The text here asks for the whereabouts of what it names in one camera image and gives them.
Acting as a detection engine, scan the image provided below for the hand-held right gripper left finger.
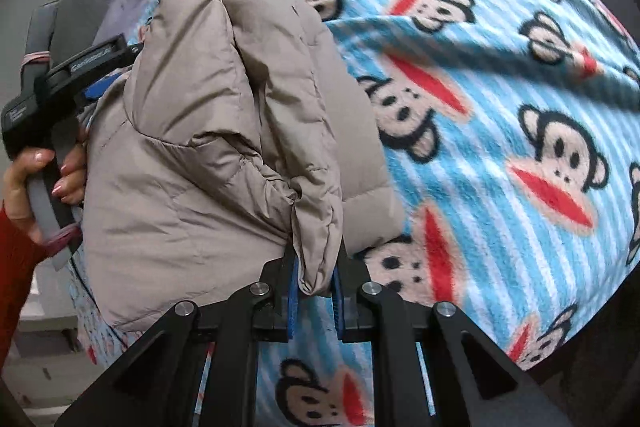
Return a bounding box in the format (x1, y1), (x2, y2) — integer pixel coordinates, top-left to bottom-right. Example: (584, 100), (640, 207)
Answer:
(52, 252), (301, 427)

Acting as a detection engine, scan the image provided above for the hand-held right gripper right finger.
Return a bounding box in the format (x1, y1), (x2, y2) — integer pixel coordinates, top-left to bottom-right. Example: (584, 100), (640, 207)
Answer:
(330, 253), (576, 427)

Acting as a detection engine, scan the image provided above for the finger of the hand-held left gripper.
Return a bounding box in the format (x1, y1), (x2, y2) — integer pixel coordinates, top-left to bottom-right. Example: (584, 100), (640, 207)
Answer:
(77, 74), (122, 104)

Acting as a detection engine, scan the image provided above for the grey puffer jacket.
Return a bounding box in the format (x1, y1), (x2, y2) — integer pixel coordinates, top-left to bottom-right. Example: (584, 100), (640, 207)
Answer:
(80, 0), (407, 333)

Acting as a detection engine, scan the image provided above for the person's left forearm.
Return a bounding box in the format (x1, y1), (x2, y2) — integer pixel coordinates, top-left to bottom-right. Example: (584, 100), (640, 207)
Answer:
(0, 201), (50, 360)

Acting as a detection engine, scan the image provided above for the person's left hand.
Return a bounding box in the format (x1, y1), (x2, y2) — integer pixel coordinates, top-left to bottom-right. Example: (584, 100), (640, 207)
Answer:
(1, 141), (90, 244)

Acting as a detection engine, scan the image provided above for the blue striped monkey print blanket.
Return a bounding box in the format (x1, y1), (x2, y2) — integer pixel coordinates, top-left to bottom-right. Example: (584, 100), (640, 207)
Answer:
(70, 0), (640, 427)

